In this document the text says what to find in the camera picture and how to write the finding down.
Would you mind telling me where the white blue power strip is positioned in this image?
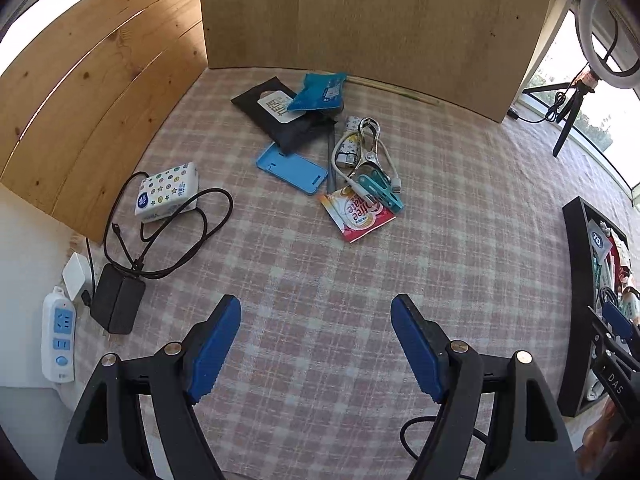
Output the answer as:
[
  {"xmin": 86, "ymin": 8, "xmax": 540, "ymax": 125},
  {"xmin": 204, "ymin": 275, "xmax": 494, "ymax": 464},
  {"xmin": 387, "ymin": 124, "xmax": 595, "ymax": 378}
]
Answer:
[{"xmin": 41, "ymin": 286, "xmax": 76, "ymax": 384}]

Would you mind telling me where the patterned tissue packet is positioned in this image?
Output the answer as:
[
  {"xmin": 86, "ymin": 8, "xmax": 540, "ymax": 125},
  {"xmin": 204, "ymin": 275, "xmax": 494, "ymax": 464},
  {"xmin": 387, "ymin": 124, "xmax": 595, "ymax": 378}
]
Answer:
[{"xmin": 134, "ymin": 162, "xmax": 200, "ymax": 223}]

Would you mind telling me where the plaid tablecloth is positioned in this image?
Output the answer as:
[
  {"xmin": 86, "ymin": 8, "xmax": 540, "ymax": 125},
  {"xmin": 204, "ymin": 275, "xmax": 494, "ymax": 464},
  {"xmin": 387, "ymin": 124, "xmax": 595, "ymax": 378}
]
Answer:
[{"xmin": 76, "ymin": 70, "xmax": 639, "ymax": 479}]

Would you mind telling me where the white usb cable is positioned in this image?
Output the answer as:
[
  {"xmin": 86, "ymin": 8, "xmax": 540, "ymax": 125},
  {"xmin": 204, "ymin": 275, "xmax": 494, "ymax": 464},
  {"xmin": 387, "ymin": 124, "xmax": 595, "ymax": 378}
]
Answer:
[{"xmin": 328, "ymin": 129, "xmax": 403, "ymax": 196}]

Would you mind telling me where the black power adapter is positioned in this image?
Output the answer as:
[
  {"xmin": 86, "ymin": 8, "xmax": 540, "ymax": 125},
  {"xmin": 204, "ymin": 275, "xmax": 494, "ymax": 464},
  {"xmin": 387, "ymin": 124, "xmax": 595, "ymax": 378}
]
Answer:
[{"xmin": 90, "ymin": 263, "xmax": 145, "ymax": 335}]

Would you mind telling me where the coffee mate sachet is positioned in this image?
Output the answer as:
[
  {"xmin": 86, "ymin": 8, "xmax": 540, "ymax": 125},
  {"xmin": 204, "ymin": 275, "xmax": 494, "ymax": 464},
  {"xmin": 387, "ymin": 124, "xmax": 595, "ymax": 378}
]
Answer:
[{"xmin": 320, "ymin": 186, "xmax": 396, "ymax": 243}]

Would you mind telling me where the white ring light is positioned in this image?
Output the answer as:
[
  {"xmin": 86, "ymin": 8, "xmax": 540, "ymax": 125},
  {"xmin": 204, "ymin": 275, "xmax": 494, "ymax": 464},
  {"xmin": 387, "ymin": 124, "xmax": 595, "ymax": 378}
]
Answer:
[{"xmin": 575, "ymin": 0, "xmax": 639, "ymax": 90}]

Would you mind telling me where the black power cable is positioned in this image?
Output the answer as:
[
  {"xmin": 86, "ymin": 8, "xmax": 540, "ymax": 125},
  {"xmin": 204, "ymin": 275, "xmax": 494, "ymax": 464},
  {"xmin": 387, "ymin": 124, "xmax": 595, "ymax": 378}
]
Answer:
[{"xmin": 102, "ymin": 170, "xmax": 234, "ymax": 281}]

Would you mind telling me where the grey pencil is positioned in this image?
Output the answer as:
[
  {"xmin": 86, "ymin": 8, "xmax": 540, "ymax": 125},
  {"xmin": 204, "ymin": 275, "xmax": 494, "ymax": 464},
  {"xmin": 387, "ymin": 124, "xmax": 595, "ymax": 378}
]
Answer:
[{"xmin": 326, "ymin": 127, "xmax": 336, "ymax": 194}]

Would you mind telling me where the black wet wipes pack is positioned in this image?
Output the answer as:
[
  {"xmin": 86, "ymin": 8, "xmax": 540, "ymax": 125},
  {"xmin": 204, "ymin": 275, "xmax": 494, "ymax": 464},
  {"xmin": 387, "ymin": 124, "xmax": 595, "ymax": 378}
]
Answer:
[{"xmin": 231, "ymin": 77, "xmax": 336, "ymax": 155}]

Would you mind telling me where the black storage tray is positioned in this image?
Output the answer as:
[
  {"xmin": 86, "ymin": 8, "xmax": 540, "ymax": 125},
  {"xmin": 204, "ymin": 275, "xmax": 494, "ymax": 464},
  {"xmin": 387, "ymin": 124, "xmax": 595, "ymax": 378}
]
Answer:
[{"xmin": 558, "ymin": 197, "xmax": 639, "ymax": 417}]

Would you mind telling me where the blue snack wrapper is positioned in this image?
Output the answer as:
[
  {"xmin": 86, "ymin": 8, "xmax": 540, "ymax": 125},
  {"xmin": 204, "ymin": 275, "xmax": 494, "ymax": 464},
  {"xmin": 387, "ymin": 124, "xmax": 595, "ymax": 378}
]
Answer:
[{"xmin": 288, "ymin": 73, "xmax": 347, "ymax": 112}]

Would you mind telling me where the wooden side panel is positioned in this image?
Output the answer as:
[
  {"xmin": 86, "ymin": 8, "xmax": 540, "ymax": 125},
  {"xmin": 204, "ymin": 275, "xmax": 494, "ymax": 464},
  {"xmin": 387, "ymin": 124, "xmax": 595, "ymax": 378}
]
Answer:
[{"xmin": 1, "ymin": 0, "xmax": 207, "ymax": 240}]

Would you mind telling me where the black tripod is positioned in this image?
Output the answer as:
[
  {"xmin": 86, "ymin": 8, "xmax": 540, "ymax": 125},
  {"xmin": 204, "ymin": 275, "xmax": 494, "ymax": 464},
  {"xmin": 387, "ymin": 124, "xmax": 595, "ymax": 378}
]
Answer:
[{"xmin": 523, "ymin": 68, "xmax": 600, "ymax": 157}]

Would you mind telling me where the patterned usb stick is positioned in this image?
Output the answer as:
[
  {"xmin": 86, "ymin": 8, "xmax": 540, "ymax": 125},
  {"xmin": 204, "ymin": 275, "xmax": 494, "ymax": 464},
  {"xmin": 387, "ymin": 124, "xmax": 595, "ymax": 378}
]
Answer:
[{"xmin": 335, "ymin": 116, "xmax": 361, "ymax": 169}]

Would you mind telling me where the blue phone stand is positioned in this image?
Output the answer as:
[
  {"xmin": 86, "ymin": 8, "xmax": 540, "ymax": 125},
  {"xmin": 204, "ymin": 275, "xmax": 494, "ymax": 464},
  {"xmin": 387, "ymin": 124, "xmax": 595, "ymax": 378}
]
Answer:
[{"xmin": 256, "ymin": 143, "xmax": 328, "ymax": 195}]

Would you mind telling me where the wooden back board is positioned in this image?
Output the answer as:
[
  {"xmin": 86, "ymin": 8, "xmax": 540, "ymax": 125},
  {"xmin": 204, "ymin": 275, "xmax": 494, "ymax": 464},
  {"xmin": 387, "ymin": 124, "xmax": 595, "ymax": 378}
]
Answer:
[{"xmin": 201, "ymin": 0, "xmax": 549, "ymax": 122}]

